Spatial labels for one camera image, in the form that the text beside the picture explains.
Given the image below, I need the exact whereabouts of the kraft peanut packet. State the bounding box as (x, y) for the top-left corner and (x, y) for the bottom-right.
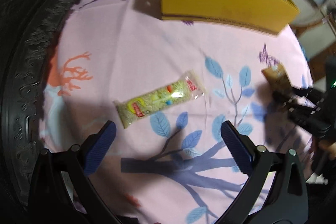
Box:
(261, 63), (291, 93)

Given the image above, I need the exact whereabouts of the puffed rice bar pack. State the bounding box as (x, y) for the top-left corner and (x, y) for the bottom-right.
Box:
(115, 71), (205, 128)

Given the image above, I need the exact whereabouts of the person's right hand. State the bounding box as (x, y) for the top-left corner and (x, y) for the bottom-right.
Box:
(310, 136), (335, 180)

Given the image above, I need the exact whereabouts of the wooden armchair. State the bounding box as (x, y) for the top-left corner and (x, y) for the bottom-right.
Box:
(290, 0), (335, 85)

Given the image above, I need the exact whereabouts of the pink floral tablecloth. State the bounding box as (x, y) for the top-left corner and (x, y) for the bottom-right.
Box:
(39, 0), (312, 223)

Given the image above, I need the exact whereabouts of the dark carved wooden bench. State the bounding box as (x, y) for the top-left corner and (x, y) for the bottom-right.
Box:
(1, 0), (78, 210)

